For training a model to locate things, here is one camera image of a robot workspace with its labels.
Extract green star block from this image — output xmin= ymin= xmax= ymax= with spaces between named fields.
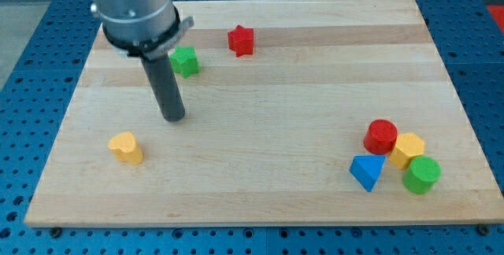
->
xmin=169 ymin=46 xmax=200 ymax=79

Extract yellow heart block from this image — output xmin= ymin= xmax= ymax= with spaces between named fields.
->
xmin=108 ymin=131 xmax=143 ymax=165

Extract wooden board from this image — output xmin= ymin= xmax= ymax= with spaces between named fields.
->
xmin=24 ymin=0 xmax=503 ymax=228

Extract green cylinder block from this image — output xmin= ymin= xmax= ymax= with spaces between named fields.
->
xmin=402 ymin=156 xmax=442 ymax=194

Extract yellow hexagon block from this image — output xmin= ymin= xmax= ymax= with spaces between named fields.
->
xmin=388 ymin=132 xmax=425 ymax=169

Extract red star block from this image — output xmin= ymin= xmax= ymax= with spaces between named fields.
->
xmin=228 ymin=25 xmax=254 ymax=57

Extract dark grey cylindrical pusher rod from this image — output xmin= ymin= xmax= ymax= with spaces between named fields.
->
xmin=141 ymin=54 xmax=185 ymax=122

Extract blue triangle block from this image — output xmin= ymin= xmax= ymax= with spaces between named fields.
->
xmin=349 ymin=155 xmax=386 ymax=192

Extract red cylinder block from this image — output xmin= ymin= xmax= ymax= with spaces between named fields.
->
xmin=363 ymin=119 xmax=398 ymax=155

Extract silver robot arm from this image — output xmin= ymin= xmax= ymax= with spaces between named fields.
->
xmin=90 ymin=0 xmax=194 ymax=122

